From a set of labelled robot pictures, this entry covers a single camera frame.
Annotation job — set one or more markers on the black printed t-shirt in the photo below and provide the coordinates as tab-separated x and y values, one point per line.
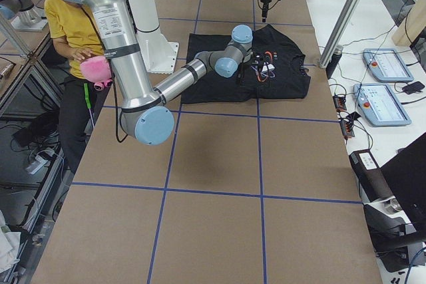
286	76

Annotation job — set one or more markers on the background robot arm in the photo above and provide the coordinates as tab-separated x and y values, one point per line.
24	15

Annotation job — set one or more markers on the black water bottle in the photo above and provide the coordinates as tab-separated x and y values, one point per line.
335	58

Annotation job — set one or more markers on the black power strip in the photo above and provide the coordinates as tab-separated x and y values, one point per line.
344	117

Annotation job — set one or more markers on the near teach pendant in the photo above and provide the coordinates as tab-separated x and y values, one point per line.
378	104

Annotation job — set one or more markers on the teach pendant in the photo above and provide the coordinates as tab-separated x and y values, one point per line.
378	104
386	65

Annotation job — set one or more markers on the far teach pendant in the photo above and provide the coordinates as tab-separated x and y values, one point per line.
386	65

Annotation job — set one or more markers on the pink plush toy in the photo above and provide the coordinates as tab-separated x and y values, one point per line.
97	70

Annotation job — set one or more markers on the black power adapter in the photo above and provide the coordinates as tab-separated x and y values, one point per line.
414	87

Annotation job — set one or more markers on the black desktop device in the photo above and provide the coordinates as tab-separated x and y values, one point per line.
369	175

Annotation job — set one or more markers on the person in yellow shirt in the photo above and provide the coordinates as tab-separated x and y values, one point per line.
72	29

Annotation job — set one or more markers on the black monitor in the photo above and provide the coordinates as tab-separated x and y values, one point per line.
405	175

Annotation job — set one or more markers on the white floor power strip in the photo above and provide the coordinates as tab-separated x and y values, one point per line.
40	160

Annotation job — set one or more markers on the aluminium frame post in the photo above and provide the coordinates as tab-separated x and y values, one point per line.
337	32

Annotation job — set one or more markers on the green handled stick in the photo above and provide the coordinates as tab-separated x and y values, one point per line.
89	103

